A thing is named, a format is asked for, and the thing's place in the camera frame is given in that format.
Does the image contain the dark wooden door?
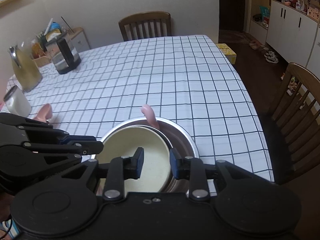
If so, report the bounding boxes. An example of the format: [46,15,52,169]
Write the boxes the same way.
[219,0,244,32]

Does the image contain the white and wood storage cabinet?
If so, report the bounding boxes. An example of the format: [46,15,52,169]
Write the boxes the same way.
[250,0,320,75]

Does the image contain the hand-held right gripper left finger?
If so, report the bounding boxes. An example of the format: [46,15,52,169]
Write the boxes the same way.
[61,147,145,201]

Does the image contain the yellow cardboard box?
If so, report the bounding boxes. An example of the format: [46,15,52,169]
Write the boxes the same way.
[216,43,237,64]

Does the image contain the white steel mug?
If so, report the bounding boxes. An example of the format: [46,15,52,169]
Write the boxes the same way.
[4,85,32,115]

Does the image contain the pink bear-shaped plate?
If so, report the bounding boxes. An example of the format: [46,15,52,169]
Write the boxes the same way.
[35,104,53,125]

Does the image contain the small toy figures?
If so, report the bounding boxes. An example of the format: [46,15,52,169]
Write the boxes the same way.
[281,73,300,96]

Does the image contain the wooden dining chair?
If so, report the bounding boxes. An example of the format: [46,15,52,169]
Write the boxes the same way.
[118,11,172,42]
[260,62,320,185]

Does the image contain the pink bowl with steel interior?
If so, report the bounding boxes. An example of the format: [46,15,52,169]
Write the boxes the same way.
[140,124,190,193]

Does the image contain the glass electric kettle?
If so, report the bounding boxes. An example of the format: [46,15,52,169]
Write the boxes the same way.
[46,34,82,75]

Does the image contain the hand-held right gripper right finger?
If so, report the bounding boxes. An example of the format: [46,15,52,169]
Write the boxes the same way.
[169,148,253,202]

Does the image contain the large stainless steel bowl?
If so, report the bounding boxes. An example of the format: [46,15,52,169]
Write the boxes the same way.
[90,117,200,193]

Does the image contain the yellow thermos carafe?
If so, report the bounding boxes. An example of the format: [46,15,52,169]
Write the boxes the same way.
[9,44,43,93]

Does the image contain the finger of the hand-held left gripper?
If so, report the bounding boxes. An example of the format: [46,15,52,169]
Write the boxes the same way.
[27,129,97,144]
[23,141,104,156]

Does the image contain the white checkered tablecloth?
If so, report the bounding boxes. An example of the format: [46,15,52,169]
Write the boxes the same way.
[0,35,274,198]

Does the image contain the small wooden side cabinet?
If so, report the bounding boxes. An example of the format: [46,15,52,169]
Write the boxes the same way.
[32,27,91,68]

